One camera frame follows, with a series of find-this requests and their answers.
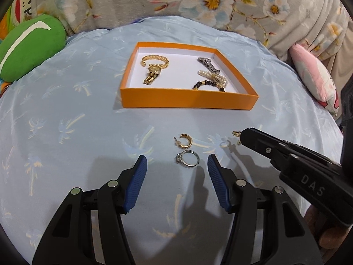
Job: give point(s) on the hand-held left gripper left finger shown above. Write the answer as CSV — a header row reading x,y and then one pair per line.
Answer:
x,y
135,185

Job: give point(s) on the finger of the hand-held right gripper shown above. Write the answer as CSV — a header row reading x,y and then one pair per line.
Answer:
x,y
256,140

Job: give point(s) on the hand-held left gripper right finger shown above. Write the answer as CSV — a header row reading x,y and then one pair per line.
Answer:
x,y
219,185

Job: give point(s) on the gold hoop earring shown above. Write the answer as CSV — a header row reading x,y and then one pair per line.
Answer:
x,y
189,140

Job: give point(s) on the orange cardboard box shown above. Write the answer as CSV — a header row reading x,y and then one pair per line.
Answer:
x,y
187,99

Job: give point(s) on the gold wristwatch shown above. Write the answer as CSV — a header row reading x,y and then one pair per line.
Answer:
x,y
153,70

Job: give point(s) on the person's right hand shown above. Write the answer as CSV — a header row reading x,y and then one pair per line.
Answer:
x,y
328,234

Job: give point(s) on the pink plush pillow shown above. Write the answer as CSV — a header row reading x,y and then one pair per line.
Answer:
x,y
311,71

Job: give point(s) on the light blue bedsheet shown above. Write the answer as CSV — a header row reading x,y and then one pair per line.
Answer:
x,y
69,116

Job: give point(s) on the grey floral blanket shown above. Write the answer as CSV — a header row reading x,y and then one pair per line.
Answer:
x,y
193,2

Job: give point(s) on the green plush pillow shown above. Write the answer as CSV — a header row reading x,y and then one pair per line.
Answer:
x,y
27,47

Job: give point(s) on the colourful cartoon printed pillow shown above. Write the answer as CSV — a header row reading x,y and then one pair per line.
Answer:
x,y
19,5

